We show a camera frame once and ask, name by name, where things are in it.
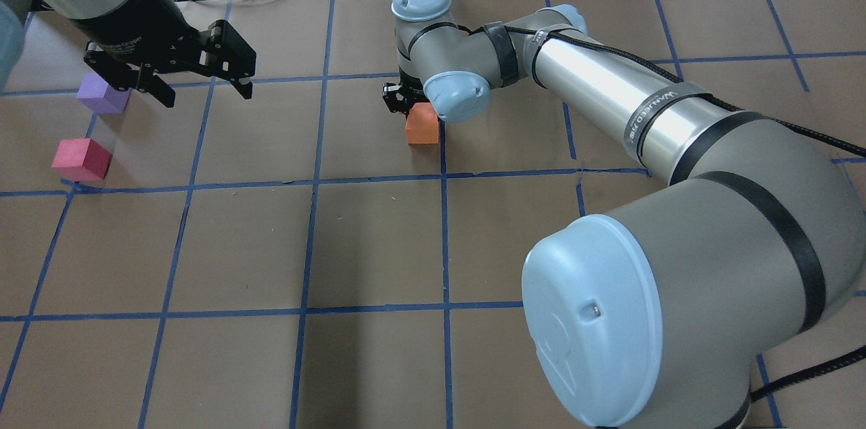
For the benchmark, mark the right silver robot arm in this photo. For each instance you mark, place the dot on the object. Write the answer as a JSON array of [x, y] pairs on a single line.
[[648, 315]]

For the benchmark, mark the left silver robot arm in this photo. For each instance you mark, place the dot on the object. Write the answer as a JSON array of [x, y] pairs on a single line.
[[14, 14]]

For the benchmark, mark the purple foam block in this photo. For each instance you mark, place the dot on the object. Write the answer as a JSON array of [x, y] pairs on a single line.
[[100, 97]]

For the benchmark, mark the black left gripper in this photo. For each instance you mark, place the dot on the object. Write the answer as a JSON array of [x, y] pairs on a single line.
[[139, 23]]

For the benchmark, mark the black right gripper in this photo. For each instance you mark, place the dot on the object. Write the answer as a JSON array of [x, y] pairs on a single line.
[[396, 98]]

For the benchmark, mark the pink foam block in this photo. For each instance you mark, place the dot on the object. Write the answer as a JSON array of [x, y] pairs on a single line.
[[81, 160]]

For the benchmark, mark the orange foam block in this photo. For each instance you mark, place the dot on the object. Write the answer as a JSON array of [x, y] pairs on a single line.
[[422, 125]]

